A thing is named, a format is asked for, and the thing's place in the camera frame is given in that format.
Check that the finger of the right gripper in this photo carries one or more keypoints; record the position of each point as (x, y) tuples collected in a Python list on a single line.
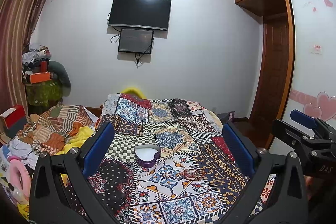
[(293, 137), (309, 122)]

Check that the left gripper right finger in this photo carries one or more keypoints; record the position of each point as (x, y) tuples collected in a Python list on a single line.
[(287, 202)]

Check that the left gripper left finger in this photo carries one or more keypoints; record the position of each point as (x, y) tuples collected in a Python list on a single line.
[(48, 202)]

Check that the striped orange brown blanket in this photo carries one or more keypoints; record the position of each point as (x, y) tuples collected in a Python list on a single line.
[(55, 128)]

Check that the yellow cloth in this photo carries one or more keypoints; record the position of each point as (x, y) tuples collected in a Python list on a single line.
[(78, 140)]

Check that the red and white box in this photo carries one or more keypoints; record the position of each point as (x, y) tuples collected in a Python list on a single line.
[(14, 118)]

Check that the heart-shaped purple tin box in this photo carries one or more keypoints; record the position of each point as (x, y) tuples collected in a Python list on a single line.
[(146, 155)]

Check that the green patterned covered stand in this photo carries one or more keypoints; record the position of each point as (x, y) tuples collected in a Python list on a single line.
[(44, 95)]

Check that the colourful patchwork bedspread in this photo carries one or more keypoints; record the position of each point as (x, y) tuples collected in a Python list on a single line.
[(196, 179)]

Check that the white sliding door with hearts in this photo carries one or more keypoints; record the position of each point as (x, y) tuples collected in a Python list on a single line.
[(312, 88)]

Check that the orange box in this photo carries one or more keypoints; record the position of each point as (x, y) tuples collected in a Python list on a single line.
[(33, 78)]

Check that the yellow pillow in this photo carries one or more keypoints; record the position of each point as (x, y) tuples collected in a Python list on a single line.
[(134, 91)]

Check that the brown wooden wardrobe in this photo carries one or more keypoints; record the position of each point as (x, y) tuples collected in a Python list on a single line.
[(277, 62)]

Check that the pile of clothes and bags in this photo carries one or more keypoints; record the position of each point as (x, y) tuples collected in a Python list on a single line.
[(36, 59)]

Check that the striped red-brown curtain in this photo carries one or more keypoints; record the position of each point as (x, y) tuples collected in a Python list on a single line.
[(18, 21)]

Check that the small black wall monitor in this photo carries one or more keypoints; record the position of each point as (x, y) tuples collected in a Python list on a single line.
[(136, 41)]

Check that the black wall television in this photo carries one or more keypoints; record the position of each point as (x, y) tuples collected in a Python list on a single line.
[(150, 14)]

